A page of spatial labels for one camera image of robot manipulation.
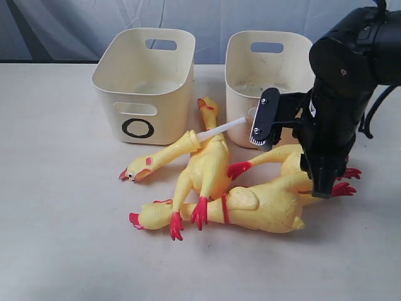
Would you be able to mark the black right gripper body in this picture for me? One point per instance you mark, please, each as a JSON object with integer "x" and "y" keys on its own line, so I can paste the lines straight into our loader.
{"x": 322, "y": 126}

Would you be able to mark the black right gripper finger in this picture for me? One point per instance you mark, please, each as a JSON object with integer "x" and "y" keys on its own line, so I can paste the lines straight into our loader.
{"x": 323, "y": 182}

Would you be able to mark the headless rubber chicken body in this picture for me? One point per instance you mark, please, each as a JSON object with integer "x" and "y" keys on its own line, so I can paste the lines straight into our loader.
{"x": 288, "y": 156}

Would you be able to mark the whole rubber chicken with collar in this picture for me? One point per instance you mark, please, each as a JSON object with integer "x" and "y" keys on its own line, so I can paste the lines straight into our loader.
{"x": 273, "y": 207}

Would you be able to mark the broken chicken head with tube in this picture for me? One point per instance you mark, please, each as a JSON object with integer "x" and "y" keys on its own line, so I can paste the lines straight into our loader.
{"x": 190, "y": 142}

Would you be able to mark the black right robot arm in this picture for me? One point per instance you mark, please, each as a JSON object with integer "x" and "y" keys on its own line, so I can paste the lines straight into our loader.
{"x": 356, "y": 66}

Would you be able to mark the cream bin marked X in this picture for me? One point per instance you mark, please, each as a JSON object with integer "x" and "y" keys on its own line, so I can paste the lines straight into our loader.
{"x": 257, "y": 60}

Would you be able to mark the cream bin marked O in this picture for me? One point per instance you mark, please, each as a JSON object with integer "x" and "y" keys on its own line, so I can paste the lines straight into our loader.
{"x": 145, "y": 82}

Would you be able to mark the white backdrop curtain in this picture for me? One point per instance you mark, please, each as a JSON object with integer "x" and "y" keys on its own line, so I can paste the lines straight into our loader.
{"x": 82, "y": 30}

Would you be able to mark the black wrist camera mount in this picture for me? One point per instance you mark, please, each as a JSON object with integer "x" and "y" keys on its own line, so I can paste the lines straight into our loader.
{"x": 264, "y": 119}

